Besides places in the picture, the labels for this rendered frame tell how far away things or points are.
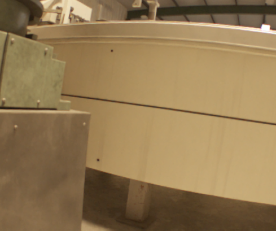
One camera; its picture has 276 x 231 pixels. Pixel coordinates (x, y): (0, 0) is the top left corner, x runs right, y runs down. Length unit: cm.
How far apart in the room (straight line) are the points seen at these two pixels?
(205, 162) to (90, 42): 64
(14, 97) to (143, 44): 60
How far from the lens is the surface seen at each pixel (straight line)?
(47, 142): 63
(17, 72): 58
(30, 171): 61
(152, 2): 210
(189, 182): 98
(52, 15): 494
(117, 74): 105
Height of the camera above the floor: 55
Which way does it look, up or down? 2 degrees down
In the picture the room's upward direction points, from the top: 7 degrees clockwise
